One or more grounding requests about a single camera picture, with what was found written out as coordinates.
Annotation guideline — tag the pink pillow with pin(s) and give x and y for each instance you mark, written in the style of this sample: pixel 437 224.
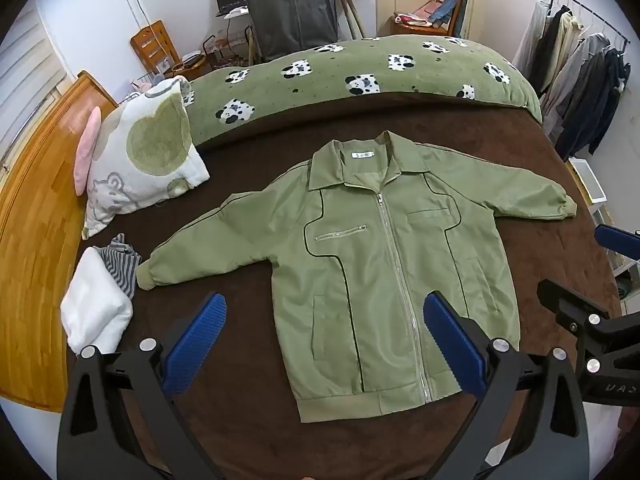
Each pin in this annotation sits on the pink pillow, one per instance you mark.
pixel 86 160

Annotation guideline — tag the grey striped cloth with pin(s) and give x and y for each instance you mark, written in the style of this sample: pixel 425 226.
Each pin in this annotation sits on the grey striped cloth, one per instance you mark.
pixel 122 265

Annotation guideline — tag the wooden headboard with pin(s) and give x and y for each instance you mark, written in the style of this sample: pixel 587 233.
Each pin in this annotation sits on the wooden headboard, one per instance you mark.
pixel 35 240

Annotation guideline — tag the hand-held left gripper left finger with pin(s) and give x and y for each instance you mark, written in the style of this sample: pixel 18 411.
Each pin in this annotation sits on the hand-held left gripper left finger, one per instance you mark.
pixel 197 340

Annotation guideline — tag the metal clothes rack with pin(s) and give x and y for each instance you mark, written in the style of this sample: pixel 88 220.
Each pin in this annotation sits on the metal clothes rack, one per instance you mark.
pixel 590 12

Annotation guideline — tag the hanging grey coat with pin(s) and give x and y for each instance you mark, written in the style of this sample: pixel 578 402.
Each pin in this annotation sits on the hanging grey coat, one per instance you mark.
pixel 575 90

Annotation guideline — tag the white pillow with green hearts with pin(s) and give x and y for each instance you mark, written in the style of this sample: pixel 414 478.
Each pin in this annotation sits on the white pillow with green hearts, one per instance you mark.
pixel 150 145

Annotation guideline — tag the brown bed blanket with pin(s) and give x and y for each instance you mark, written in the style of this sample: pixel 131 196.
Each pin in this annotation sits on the brown bed blanket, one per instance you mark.
pixel 240 435

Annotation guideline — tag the hanging white shirt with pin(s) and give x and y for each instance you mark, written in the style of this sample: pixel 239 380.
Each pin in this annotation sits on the hanging white shirt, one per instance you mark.
pixel 532 45

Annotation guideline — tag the hanging black garment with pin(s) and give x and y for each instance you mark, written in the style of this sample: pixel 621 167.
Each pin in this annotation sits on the hanging black garment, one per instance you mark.
pixel 550 50

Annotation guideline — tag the green cow-print duvet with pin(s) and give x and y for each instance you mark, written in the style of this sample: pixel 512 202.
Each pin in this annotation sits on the green cow-print duvet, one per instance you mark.
pixel 325 90

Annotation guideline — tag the dark cloth-covered chair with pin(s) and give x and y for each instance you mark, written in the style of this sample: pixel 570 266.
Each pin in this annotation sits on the dark cloth-covered chair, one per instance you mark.
pixel 290 15

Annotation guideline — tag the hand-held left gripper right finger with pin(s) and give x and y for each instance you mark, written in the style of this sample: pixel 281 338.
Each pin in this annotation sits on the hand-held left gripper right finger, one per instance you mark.
pixel 452 345

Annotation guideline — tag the hanging dark navy jacket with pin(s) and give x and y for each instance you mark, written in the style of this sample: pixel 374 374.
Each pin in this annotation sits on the hanging dark navy jacket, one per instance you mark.
pixel 600 105

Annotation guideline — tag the light green pillowcase pillow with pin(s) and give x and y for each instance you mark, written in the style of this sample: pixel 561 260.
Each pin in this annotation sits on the light green pillowcase pillow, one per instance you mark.
pixel 360 285

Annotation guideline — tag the blue jeans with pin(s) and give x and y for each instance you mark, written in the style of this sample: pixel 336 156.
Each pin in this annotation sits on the blue jeans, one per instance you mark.
pixel 450 2

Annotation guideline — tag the white folded towel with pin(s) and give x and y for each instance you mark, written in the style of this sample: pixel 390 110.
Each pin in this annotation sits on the white folded towel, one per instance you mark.
pixel 95 305

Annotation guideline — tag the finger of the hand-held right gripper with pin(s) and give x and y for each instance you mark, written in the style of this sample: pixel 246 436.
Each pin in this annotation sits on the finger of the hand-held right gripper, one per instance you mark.
pixel 620 242
pixel 570 310

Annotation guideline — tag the white plastic bin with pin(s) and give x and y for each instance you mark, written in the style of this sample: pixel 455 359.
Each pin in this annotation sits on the white plastic bin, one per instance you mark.
pixel 587 180

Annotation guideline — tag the hanging beige garment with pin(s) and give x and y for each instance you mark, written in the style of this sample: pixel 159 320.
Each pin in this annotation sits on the hanging beige garment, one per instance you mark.
pixel 565 55

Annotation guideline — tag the white window blinds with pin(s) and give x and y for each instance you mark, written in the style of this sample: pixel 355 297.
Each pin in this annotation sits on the white window blinds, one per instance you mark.
pixel 25 85

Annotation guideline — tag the pink and red cloths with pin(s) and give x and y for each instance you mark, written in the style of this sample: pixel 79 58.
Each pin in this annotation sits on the pink and red cloths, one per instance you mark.
pixel 415 15

